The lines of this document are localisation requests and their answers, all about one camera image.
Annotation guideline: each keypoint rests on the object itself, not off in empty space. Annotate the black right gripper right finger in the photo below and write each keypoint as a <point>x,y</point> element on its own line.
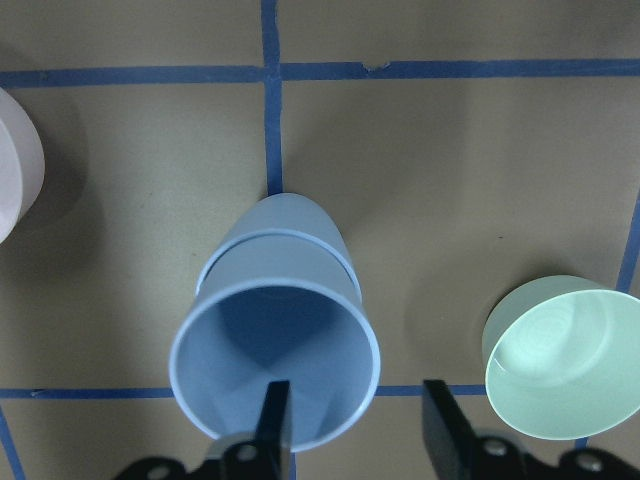
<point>454,447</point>

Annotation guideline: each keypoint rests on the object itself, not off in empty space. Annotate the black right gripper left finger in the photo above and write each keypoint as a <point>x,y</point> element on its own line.
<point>273,432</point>

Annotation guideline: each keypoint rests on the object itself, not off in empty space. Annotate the blue cup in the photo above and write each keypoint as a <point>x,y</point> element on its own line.
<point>286,214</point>
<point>276,308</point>

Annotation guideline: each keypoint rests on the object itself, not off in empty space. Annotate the green bowl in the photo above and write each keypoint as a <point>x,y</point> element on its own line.
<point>561,358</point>

